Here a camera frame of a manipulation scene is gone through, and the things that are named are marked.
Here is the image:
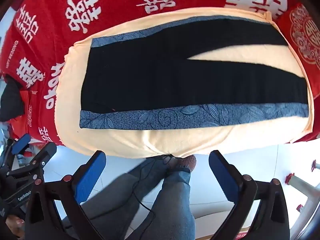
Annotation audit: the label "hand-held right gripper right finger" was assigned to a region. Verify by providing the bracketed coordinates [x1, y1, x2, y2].
[209, 150, 290, 240]

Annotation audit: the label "red printed blanket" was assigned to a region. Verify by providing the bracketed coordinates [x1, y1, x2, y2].
[0, 0, 320, 148]

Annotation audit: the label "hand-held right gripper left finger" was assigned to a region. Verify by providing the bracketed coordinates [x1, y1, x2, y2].
[25, 150, 107, 240]

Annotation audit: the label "black pants with blue stripes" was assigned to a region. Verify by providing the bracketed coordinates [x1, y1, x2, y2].
[79, 15, 309, 130]

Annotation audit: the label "black cable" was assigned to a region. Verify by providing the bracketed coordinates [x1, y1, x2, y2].
[131, 155, 178, 240]

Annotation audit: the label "person's right leg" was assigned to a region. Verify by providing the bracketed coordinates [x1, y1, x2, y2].
[147, 165, 198, 240]

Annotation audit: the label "black cloth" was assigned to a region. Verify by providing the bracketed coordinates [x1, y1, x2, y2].
[0, 80, 25, 123]

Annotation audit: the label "white rack with red caps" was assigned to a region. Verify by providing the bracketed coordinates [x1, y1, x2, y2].
[285, 161, 320, 230]

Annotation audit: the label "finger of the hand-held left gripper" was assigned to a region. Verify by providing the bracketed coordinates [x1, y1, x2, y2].
[0, 134, 32, 171]
[7, 143, 57, 181]

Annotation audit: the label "cream blanket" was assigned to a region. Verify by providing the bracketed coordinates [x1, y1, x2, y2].
[54, 6, 314, 159]

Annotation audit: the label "brown slipper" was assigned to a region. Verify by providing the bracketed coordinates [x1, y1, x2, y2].
[172, 154, 197, 172]

